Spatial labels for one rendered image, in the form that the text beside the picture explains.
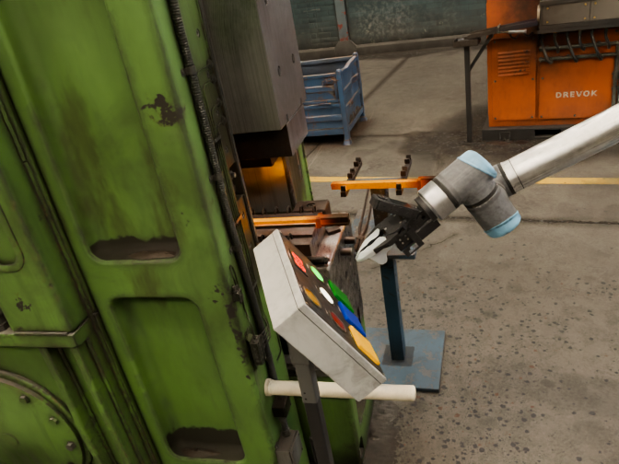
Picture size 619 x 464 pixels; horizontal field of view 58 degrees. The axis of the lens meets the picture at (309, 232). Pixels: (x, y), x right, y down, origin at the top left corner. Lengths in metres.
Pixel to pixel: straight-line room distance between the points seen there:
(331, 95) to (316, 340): 4.42
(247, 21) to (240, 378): 0.98
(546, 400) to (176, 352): 1.52
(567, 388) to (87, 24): 2.19
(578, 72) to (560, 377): 2.97
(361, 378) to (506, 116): 4.16
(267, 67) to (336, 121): 4.01
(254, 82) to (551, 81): 3.81
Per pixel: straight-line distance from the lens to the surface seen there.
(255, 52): 1.48
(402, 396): 1.65
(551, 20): 4.81
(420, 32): 9.31
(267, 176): 2.04
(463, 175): 1.32
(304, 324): 1.08
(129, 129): 1.45
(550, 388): 2.60
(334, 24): 9.68
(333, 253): 1.77
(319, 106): 5.44
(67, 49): 1.47
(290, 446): 1.88
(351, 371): 1.18
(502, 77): 5.07
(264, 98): 1.50
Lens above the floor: 1.80
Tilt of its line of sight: 27 degrees down
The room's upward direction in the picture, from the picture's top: 11 degrees counter-clockwise
